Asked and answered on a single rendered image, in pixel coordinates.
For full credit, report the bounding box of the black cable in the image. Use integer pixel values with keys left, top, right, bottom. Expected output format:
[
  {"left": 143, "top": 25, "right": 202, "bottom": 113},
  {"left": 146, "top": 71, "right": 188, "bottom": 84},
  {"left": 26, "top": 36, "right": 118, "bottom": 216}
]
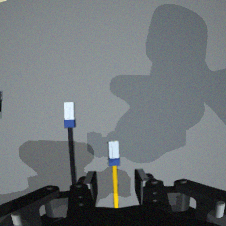
[{"left": 68, "top": 127, "right": 76, "bottom": 184}]

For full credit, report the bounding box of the yellow patch cord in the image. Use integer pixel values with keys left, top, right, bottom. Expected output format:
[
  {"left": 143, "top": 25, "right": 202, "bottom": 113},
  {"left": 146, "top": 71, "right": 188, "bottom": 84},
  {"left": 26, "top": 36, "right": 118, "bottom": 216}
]
[{"left": 112, "top": 166, "right": 119, "bottom": 208}]

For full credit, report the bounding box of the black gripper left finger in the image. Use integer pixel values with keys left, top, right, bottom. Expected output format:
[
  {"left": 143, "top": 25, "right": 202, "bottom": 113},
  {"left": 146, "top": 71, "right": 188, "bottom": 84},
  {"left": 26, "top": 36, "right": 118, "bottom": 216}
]
[{"left": 0, "top": 171, "right": 100, "bottom": 226}]

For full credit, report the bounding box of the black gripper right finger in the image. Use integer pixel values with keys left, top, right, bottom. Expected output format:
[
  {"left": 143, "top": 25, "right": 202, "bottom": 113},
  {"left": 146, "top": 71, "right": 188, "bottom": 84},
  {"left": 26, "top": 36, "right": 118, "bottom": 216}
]
[{"left": 134, "top": 169, "right": 226, "bottom": 226}]

